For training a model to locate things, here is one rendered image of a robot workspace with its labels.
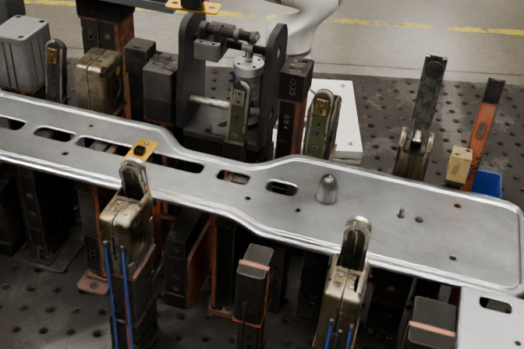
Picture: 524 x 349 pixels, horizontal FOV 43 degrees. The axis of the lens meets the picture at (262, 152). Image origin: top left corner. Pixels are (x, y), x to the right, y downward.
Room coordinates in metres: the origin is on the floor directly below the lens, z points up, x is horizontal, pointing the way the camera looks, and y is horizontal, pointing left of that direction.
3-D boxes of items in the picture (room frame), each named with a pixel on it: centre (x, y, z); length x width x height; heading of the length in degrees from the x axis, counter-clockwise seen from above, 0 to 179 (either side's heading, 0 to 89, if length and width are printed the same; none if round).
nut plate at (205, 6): (0.98, 0.13, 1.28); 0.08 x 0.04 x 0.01; 83
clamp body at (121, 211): (0.76, 0.20, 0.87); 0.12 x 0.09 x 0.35; 166
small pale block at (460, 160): (0.93, -0.34, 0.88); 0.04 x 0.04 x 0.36; 76
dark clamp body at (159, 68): (1.14, 0.20, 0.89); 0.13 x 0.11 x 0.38; 166
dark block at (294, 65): (1.10, -0.05, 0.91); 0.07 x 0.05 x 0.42; 166
